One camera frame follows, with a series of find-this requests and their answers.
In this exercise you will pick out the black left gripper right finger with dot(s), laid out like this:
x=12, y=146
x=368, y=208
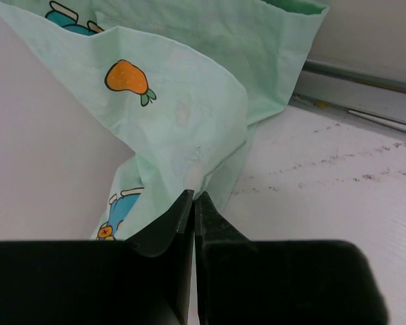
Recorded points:
x=243, y=281

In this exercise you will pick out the green cartoon print cloth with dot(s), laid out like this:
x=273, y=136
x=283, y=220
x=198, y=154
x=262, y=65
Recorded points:
x=182, y=83

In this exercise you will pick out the aluminium table edge rail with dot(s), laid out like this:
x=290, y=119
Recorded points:
x=375, y=98

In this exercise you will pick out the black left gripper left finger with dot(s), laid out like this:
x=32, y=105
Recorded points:
x=140, y=280

